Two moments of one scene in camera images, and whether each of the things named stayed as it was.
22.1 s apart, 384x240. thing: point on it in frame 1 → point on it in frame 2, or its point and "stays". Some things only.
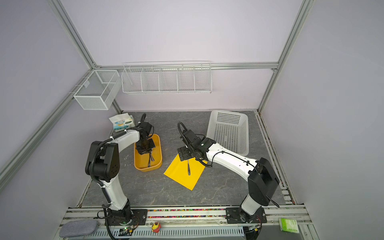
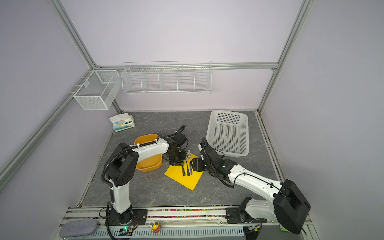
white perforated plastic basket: x=229 y=129 stays
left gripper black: x=142 y=151 → x=180 y=162
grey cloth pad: x=73 y=228 stays
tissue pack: x=123 y=122 stays
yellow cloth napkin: x=178 y=171 stays
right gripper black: x=183 y=154 → x=197 y=164
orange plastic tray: x=141 y=161 stays
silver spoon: x=151 y=158 → x=188 y=164
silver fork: x=188 y=168 stays
